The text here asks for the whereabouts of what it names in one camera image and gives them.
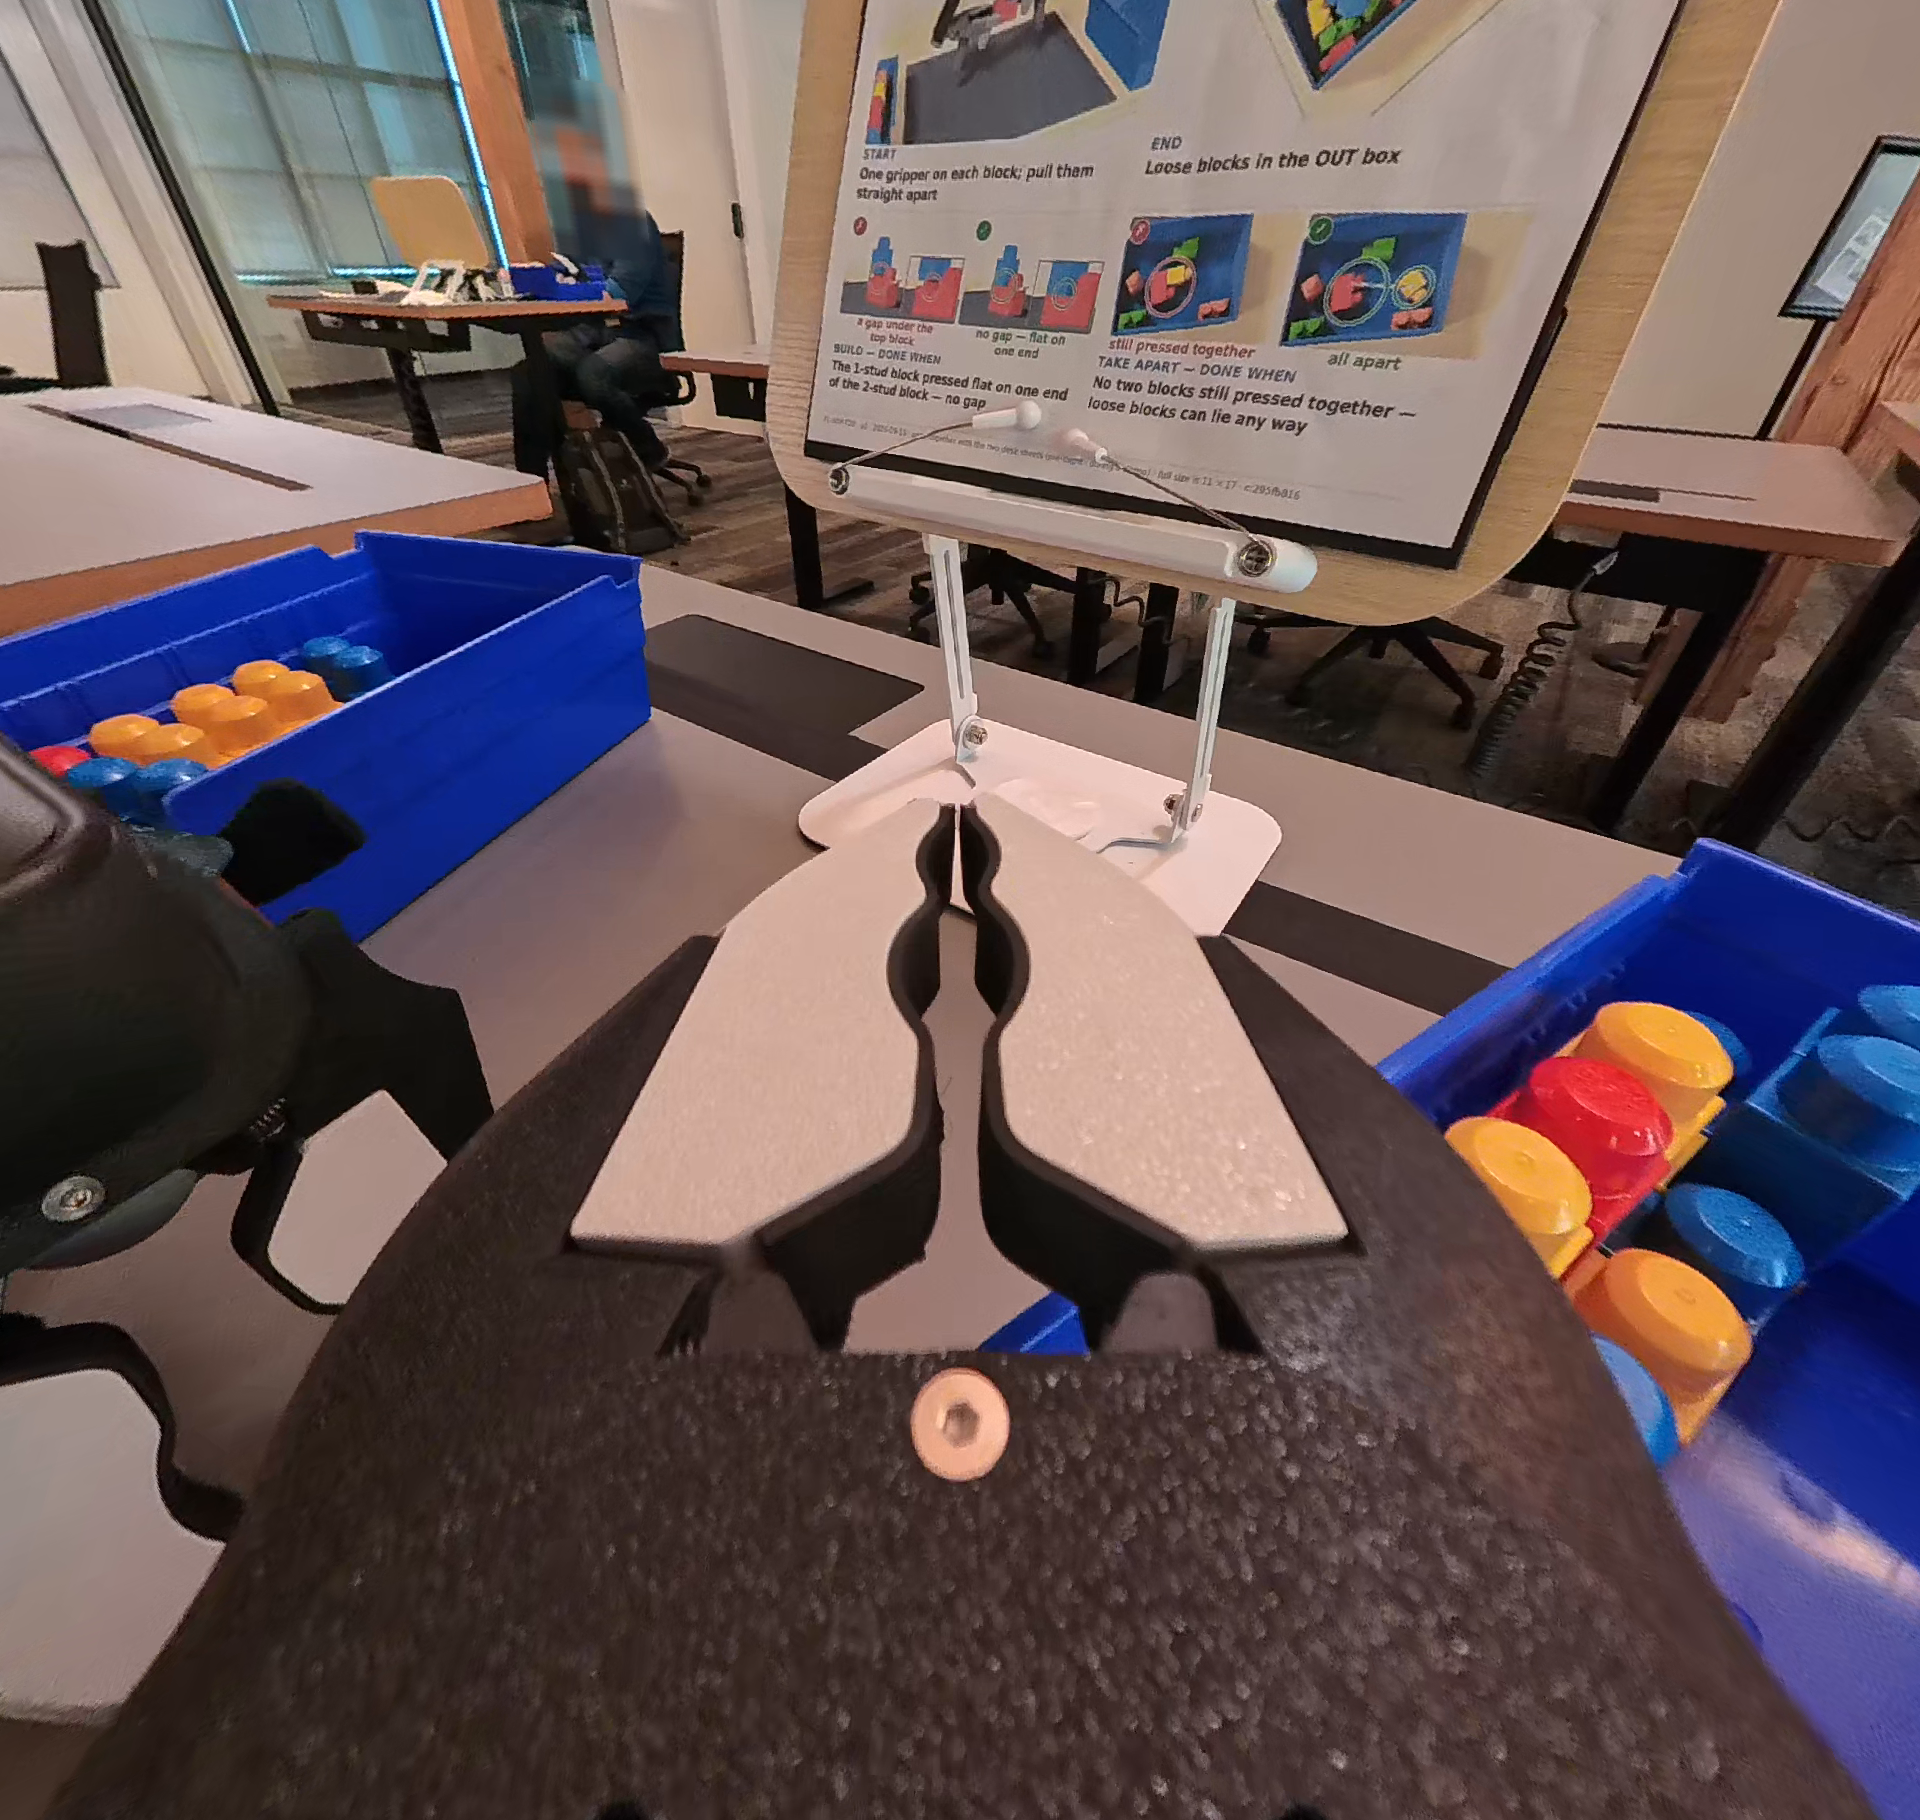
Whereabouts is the black coiled cable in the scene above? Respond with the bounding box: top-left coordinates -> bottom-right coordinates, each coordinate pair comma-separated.
1461,546 -> 1623,791

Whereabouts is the dark backpack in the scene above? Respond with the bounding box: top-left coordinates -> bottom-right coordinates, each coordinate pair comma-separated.
555,425 -> 679,553

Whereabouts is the black office chair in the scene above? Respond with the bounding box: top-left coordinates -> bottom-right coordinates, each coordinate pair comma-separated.
1246,607 -> 1503,730

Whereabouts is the black framed display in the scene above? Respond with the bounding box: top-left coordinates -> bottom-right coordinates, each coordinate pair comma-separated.
1782,136 -> 1920,324

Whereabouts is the printed instruction sheet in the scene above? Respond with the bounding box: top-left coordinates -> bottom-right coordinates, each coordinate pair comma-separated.
810,0 -> 1728,553

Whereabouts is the white stand with wooden board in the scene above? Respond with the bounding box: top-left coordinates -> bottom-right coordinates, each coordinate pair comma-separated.
764,0 -> 1824,930

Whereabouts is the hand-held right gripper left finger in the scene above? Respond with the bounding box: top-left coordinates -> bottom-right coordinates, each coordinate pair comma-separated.
571,802 -> 962,1348

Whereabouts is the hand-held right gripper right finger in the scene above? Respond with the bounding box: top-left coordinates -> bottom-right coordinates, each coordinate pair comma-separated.
959,802 -> 1351,1348

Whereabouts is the heap of joined coloured blocks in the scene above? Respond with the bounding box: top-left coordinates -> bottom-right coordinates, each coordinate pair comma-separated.
21,656 -> 393,824

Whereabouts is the wooden document stand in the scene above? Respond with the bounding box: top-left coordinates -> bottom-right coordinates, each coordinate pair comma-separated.
367,175 -> 504,310

